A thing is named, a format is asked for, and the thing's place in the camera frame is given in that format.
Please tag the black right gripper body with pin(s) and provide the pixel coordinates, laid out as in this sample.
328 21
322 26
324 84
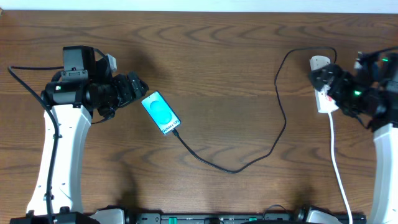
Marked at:
354 97

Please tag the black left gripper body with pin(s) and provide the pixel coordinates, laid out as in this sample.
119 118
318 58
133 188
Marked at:
125 90

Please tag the blue Galaxy smartphone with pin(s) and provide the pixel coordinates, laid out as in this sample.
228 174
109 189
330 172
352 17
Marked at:
161 113

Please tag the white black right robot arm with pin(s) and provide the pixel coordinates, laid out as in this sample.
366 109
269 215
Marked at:
384 129

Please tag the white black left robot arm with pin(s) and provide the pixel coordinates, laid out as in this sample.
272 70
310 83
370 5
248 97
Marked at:
80 86

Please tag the white USB charger adapter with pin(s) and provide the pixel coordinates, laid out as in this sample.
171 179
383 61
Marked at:
318 61

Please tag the white power strip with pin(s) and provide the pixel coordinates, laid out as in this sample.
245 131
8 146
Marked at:
325 104

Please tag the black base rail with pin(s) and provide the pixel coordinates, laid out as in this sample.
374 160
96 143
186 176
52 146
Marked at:
156 218

